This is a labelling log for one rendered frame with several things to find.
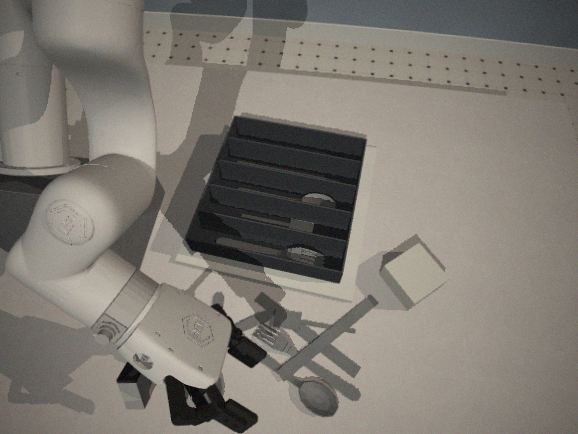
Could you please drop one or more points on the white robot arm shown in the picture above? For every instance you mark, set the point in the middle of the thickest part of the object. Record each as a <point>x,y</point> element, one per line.
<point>98,46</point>

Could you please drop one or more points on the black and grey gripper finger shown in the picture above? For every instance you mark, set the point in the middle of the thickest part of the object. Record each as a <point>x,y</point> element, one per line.
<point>230,413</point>
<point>240,347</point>

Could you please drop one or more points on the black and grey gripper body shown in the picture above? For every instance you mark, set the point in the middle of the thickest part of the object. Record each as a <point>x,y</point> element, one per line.
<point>178,335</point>

